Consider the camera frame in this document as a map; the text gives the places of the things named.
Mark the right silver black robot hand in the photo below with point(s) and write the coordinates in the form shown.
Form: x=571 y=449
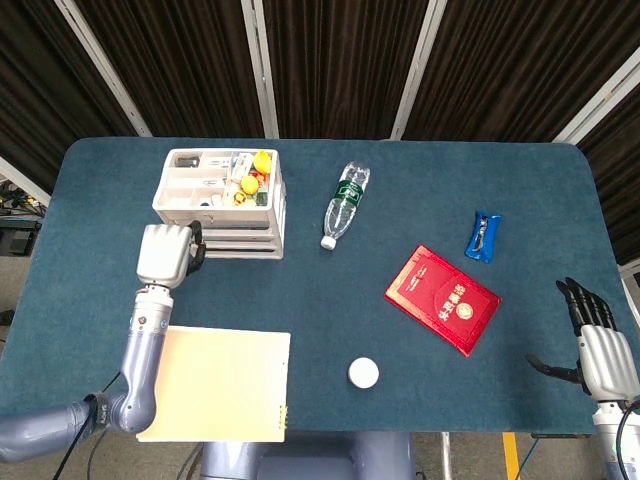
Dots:
x=605 y=360

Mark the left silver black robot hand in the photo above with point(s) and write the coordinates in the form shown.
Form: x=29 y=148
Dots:
x=160 y=255

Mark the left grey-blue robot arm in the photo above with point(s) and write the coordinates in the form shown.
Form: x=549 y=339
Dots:
x=142 y=360

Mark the white plastic drawer unit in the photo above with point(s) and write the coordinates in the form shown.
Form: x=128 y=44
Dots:
x=172 y=200

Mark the yellow toy ball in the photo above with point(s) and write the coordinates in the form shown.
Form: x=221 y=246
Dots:
x=250 y=185

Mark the small green block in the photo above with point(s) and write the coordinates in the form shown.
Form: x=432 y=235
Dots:
x=262 y=199

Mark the yellow plastic toy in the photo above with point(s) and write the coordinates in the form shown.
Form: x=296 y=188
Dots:
x=262 y=162

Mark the pale yellow loose-leaf notepad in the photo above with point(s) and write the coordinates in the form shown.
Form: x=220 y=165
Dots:
x=225 y=380

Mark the blue foil snack packet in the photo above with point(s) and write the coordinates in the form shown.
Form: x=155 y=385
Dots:
x=482 y=235

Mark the red certificate folder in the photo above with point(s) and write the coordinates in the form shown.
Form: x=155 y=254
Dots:
x=440 y=300

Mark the clear plastic water bottle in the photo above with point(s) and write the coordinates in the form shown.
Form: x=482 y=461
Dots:
x=345 y=200

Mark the round clear pin box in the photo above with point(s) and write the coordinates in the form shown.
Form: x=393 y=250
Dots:
x=363 y=372

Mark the grey-blue robot torso base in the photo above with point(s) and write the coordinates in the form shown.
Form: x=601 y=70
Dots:
x=310 y=457

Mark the dark brown curtain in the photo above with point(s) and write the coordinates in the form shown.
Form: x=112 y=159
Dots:
x=340 y=60

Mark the white metal frame post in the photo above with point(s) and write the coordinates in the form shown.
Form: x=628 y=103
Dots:
x=105 y=70
x=260 y=70
x=600 y=95
x=22 y=180
x=417 y=70

